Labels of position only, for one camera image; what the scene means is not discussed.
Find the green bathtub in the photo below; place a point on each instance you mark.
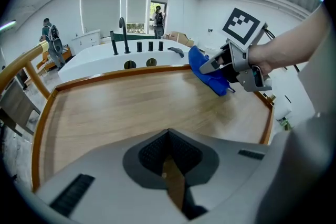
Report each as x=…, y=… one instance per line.
x=141, y=37

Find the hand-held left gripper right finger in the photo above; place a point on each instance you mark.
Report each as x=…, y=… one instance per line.
x=231, y=170

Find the black wall fixture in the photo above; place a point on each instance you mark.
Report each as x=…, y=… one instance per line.
x=210, y=30

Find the narrow white roller blind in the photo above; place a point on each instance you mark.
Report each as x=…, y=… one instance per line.
x=137, y=4

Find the wide white roller blind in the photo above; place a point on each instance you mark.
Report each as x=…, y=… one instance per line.
x=101, y=9

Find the dark grey cloth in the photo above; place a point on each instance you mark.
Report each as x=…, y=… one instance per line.
x=177, y=51

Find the open cardboard box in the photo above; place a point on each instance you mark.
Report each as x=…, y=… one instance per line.
x=181, y=38

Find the black faucet knob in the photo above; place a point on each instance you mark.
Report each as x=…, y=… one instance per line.
x=151, y=46
x=139, y=47
x=161, y=46

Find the dark wooden vanity desk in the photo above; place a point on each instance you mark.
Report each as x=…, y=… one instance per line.
x=18, y=107

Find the black gooseneck faucet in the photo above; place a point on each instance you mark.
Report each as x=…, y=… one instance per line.
x=126, y=42

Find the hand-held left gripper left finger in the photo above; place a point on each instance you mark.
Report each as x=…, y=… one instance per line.
x=110, y=160

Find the wooden serving cart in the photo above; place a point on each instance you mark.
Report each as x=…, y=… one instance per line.
x=131, y=107

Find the white drawer cabinet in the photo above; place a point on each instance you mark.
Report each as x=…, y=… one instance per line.
x=85, y=43

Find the blue cloth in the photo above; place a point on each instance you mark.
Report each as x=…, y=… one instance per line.
x=199, y=60

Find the person's right forearm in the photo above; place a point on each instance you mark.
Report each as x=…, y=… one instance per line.
x=283, y=49

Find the white bathtub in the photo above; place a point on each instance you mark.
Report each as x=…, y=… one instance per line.
x=92, y=60

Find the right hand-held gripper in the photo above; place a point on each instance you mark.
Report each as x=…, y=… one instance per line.
x=242, y=26

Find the green bottle pack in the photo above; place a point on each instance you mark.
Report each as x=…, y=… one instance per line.
x=287, y=125

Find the white toilet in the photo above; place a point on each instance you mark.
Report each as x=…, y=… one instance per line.
x=284, y=110

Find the black hand shower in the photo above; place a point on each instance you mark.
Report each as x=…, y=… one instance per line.
x=114, y=44

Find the orange sofa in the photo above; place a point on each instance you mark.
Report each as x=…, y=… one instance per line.
x=67, y=53

